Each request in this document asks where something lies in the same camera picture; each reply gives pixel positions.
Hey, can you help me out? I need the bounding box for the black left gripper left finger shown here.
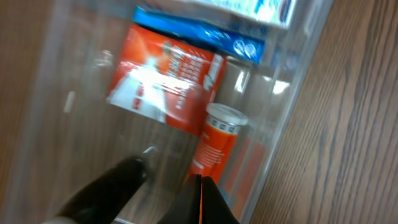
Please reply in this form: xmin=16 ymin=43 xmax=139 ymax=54
xmin=44 ymin=157 xmax=148 ymax=224

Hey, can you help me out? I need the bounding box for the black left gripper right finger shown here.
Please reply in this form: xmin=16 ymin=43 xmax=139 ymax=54
xmin=159 ymin=174 xmax=239 ymax=224

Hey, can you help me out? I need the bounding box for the orange tablet tube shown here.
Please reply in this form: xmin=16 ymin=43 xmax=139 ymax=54
xmin=188 ymin=103 xmax=248 ymax=184

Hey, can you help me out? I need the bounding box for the white and blue box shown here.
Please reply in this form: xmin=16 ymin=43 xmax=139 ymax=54
xmin=132 ymin=0 xmax=296 ymax=63

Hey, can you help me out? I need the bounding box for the clear plastic container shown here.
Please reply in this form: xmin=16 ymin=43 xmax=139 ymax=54
xmin=1 ymin=0 xmax=332 ymax=223

